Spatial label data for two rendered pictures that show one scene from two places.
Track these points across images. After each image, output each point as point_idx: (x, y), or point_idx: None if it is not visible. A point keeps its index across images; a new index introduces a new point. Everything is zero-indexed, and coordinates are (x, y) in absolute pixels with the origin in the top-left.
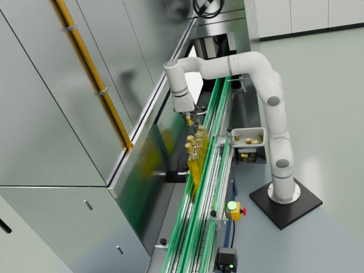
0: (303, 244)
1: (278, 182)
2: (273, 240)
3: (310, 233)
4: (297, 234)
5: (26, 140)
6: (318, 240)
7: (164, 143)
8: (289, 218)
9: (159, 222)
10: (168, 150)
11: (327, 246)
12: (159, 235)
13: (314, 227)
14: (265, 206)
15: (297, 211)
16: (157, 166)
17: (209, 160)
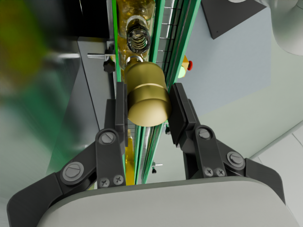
0: (224, 53)
1: (254, 0)
2: (200, 49)
3: (237, 40)
4: (224, 43)
5: None
6: (239, 49)
7: (57, 136)
8: (228, 25)
9: (93, 116)
10: (65, 100)
11: (242, 54)
12: (98, 119)
13: (245, 34)
14: (208, 4)
15: (243, 15)
16: (66, 137)
17: (160, 23)
